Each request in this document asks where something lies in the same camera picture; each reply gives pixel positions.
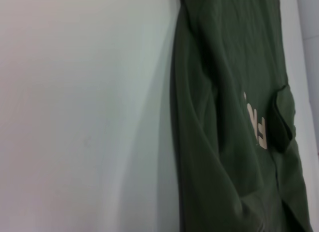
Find dark green FREE t-shirt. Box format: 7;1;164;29
169;0;315;232

